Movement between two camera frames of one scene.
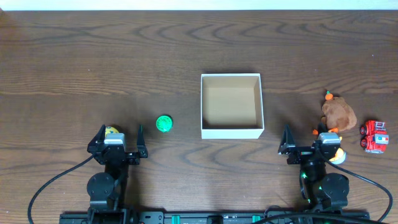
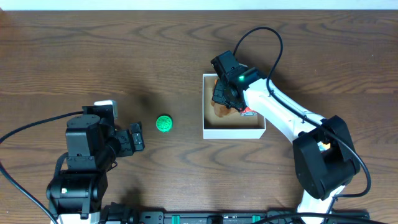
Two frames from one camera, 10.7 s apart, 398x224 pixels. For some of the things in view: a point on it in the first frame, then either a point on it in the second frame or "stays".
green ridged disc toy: x=164 y=123 stays
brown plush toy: x=339 y=114 → x=222 y=109
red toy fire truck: x=375 y=137 → x=248 y=112
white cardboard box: x=231 y=106 stays
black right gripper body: x=306 y=150 → x=218 y=94
